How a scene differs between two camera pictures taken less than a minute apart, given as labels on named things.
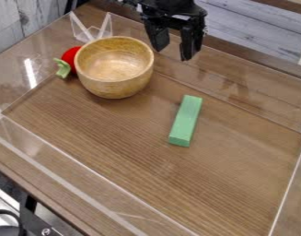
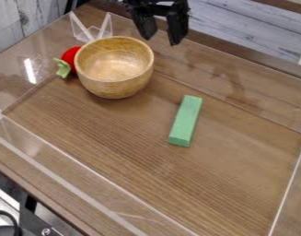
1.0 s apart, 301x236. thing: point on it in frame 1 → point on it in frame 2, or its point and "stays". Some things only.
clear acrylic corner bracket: (91, 33) stays
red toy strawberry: (67, 62) stays
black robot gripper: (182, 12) → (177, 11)
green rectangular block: (183, 127) stays
